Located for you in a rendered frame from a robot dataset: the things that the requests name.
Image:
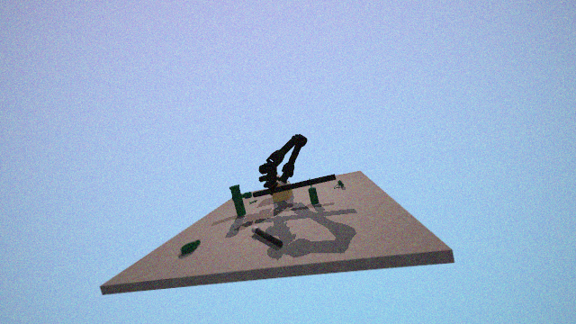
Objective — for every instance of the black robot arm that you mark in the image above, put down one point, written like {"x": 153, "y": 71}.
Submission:
{"x": 297, "y": 141}

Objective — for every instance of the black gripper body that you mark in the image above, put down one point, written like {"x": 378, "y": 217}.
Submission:
{"x": 272, "y": 178}

